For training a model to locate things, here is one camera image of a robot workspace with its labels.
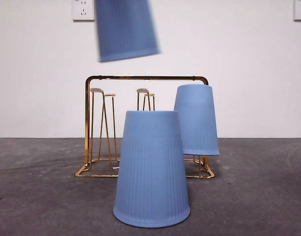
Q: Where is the gold wire cup holder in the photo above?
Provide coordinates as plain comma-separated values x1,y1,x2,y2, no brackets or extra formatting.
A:
75,75,215,178

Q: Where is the white wall socket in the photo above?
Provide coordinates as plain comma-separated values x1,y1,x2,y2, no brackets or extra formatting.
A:
72,0,95,22
294,0,301,22

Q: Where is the blue ribbed plastic cup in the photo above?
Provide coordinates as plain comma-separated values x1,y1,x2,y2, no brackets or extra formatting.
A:
113,110,191,228
173,84,220,156
94,0,162,62

